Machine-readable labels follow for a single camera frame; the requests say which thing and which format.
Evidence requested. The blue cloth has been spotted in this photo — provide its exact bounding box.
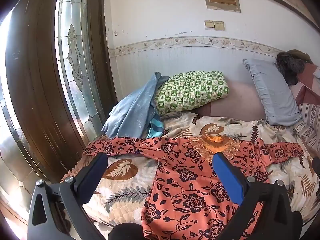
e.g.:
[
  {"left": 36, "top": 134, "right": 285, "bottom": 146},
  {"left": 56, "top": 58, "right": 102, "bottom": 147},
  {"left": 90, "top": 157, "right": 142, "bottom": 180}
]
[{"left": 101, "top": 72, "right": 170, "bottom": 139}]

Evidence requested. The orange floral garment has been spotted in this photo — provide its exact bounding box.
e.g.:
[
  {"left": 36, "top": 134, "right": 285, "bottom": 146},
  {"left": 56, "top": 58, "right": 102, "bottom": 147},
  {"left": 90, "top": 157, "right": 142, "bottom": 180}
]
[{"left": 82, "top": 134, "right": 305, "bottom": 240}]

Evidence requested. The green checked pillow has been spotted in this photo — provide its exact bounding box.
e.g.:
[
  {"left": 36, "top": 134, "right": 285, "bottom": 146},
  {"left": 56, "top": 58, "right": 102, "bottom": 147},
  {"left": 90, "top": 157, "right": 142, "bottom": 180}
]
[{"left": 154, "top": 70, "right": 230, "bottom": 117}]

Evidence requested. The wooden door with stained glass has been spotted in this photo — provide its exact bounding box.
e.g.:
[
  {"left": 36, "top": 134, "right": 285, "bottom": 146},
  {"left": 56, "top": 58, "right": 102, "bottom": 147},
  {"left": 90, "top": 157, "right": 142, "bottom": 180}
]
[{"left": 0, "top": 0, "right": 118, "bottom": 230}]

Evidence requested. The turquoise striped cloth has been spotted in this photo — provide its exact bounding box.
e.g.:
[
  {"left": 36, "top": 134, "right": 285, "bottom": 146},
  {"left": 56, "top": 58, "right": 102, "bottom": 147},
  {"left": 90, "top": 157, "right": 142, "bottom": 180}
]
[{"left": 146, "top": 115, "right": 165, "bottom": 138}]

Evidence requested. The pink bed sheet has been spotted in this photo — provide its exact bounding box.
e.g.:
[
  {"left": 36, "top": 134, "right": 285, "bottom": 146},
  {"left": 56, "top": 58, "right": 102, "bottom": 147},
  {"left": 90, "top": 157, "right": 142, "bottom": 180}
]
[{"left": 195, "top": 81, "right": 267, "bottom": 122}]

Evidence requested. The grey blue pillow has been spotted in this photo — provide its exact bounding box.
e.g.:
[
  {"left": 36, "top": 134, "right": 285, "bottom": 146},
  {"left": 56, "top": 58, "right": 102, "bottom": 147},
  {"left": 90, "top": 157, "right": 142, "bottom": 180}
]
[{"left": 242, "top": 59, "right": 302, "bottom": 127}]

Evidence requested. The dark furry cloth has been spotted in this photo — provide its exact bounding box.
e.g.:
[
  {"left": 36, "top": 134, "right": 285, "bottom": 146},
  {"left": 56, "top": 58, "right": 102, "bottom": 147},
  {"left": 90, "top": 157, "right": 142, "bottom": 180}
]
[{"left": 276, "top": 49, "right": 314, "bottom": 87}]

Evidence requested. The leaf print blanket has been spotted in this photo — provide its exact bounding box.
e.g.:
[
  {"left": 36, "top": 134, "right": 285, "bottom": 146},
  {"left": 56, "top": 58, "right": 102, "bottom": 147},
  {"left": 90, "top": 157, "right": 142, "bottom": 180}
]
[{"left": 61, "top": 112, "right": 320, "bottom": 230}]

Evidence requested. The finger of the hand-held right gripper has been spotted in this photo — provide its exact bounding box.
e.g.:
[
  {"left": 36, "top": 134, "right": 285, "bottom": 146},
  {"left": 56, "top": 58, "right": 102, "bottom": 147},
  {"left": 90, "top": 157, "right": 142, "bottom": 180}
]
[{"left": 311, "top": 156, "right": 320, "bottom": 178}]

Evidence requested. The pink striped quilt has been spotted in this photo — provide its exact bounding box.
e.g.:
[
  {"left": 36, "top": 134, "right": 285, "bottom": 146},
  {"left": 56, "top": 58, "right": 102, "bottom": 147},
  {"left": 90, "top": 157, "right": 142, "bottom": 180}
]
[{"left": 289, "top": 64, "right": 320, "bottom": 153}]

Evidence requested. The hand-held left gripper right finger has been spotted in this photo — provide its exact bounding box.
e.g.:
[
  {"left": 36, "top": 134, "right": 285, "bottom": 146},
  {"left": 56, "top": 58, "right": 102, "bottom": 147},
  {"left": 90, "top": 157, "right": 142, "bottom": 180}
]
[{"left": 212, "top": 151, "right": 304, "bottom": 240}]

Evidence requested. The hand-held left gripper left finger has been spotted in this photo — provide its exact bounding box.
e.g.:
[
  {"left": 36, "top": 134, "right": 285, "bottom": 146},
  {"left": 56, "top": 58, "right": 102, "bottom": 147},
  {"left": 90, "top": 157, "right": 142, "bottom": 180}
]
[{"left": 27, "top": 152, "right": 108, "bottom": 240}]

